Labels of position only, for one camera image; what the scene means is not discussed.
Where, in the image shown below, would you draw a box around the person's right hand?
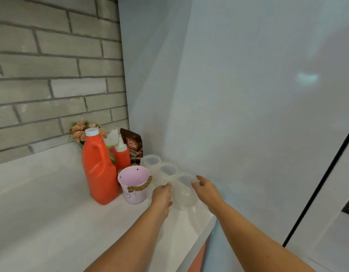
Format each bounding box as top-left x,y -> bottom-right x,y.
191,175 -> 226,216

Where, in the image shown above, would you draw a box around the person's left hand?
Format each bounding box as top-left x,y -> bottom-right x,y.
151,182 -> 174,220

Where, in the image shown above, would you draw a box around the clear plastic container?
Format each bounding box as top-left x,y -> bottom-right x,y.
154,162 -> 180,187
171,172 -> 199,210
139,154 -> 163,173

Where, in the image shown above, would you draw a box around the pink metal bucket with rope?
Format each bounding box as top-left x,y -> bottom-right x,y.
117,165 -> 153,205

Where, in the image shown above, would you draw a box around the orange squeeze bottle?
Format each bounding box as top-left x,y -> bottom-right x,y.
114,136 -> 131,175

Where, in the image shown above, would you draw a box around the brown coffee pouch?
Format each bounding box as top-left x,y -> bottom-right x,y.
120,128 -> 144,167

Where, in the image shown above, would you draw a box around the orange jug with white cap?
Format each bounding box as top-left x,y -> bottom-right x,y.
81,127 -> 121,206

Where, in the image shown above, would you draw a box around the green plastic basket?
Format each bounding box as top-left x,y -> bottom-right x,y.
106,138 -> 118,163

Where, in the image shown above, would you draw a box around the pink flowers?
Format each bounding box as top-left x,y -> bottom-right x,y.
69,121 -> 109,145

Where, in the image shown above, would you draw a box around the person's left forearm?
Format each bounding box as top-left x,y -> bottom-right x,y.
83,206 -> 168,272

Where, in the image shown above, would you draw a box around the person's right forearm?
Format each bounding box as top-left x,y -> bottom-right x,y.
213,204 -> 317,272

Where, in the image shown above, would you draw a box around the white countertop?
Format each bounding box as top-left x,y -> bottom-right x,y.
0,138 -> 218,272

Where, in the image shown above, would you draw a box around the orange cabinet front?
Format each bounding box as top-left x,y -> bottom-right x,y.
187,242 -> 207,272

